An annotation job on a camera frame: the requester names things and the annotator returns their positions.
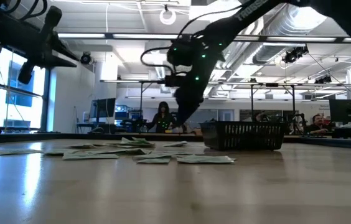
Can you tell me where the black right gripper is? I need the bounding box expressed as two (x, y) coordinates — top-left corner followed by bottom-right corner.
(174, 39), (223, 126)

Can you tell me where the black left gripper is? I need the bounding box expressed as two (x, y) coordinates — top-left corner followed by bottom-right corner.
(17, 5), (80, 85)

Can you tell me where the green white sweetener packet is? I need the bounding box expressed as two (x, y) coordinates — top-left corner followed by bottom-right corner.
(91, 148), (151, 156)
(135, 157), (172, 165)
(121, 136), (156, 149)
(133, 151), (206, 158)
(43, 149), (80, 156)
(162, 141), (189, 147)
(176, 154), (237, 165)
(68, 142), (101, 149)

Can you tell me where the black plastic slotted basket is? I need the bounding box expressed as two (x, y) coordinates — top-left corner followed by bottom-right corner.
(199, 120), (288, 152)

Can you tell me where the person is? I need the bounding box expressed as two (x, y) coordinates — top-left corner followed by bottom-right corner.
(306, 113), (330, 135)
(146, 101), (178, 134)

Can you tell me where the large window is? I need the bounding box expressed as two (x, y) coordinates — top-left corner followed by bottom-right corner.
(0, 46), (50, 133)

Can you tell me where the black computer monitor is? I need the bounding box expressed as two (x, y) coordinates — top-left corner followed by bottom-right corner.
(329, 98), (351, 124)
(88, 98), (116, 124)

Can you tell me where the black overhead light bar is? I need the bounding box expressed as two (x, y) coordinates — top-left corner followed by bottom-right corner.
(57, 32), (351, 44)

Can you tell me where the black ceiling camera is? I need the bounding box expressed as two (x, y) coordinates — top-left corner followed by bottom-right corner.
(283, 45), (309, 65)
(80, 52), (93, 65)

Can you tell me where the black background gantry frame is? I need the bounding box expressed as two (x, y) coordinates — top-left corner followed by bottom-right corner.
(100, 79), (297, 125)

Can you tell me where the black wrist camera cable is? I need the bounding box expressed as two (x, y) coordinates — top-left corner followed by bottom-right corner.
(140, 46), (176, 74)

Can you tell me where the white ceiling ring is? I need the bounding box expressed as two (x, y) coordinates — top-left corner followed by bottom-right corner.
(159, 7), (177, 26)

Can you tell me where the silver ventilation duct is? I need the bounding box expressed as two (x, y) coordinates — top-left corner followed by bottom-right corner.
(225, 2), (329, 78)

